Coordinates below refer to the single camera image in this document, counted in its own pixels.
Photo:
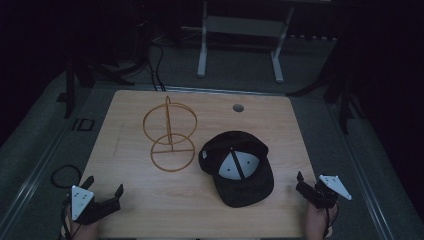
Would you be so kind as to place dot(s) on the person's left hand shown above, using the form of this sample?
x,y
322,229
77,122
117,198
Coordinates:
x,y
85,231

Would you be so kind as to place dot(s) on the black cap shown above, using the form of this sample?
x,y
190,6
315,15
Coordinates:
x,y
247,190

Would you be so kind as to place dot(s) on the grey round table grommet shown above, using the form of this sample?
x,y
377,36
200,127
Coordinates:
x,y
238,107

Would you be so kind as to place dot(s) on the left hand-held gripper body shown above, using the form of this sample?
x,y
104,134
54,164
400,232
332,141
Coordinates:
x,y
81,200

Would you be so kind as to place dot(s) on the white metal stand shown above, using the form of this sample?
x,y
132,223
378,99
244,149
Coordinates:
x,y
245,26

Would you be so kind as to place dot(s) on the person's right hand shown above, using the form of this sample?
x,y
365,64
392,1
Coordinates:
x,y
316,221

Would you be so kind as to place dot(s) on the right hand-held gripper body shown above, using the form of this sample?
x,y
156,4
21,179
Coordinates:
x,y
325,195

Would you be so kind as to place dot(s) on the black stand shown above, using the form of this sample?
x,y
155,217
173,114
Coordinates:
x,y
70,96
345,110

